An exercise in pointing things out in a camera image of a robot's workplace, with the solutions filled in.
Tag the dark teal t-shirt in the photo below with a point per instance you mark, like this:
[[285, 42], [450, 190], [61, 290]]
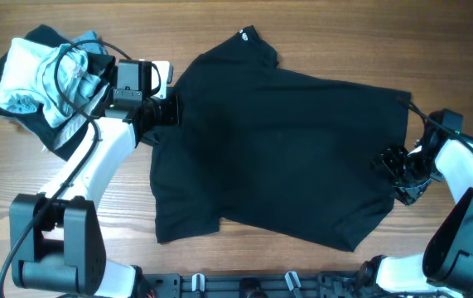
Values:
[[274, 149]]

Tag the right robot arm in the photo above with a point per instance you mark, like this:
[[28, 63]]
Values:
[[445, 269]]

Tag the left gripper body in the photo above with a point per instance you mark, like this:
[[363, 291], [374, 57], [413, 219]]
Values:
[[164, 111]]

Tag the grey blue garment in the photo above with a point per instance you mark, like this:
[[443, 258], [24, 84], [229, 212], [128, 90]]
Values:
[[92, 46]]

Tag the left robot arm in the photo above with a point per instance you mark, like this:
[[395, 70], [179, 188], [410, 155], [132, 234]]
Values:
[[56, 240]]

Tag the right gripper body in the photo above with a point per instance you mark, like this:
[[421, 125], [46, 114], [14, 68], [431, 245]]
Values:
[[410, 173]]

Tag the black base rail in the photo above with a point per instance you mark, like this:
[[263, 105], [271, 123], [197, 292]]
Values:
[[292, 284]]

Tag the light blue garment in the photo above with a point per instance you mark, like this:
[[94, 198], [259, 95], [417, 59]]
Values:
[[30, 76]]

